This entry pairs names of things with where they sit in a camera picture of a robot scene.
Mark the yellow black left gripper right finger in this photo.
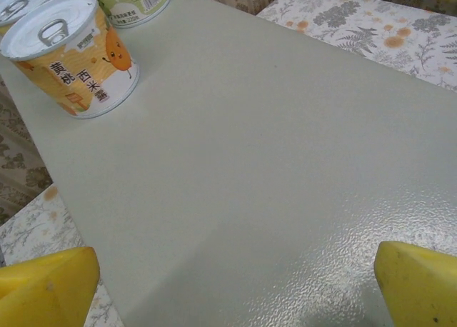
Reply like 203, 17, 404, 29
373, 240, 457, 327

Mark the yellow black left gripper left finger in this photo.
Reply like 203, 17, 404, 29
0, 246, 101, 327

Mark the yellow orange pull ring can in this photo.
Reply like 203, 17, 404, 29
0, 0, 140, 120

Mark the yellow patterned pull ring can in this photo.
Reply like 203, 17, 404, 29
0, 0, 72, 27

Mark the green labelled pull ring can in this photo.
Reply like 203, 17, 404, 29
84, 0, 172, 29

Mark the grey metal cabinet counter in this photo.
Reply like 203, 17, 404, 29
0, 0, 457, 327

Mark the floral table cover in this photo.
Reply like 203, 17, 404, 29
0, 0, 457, 327

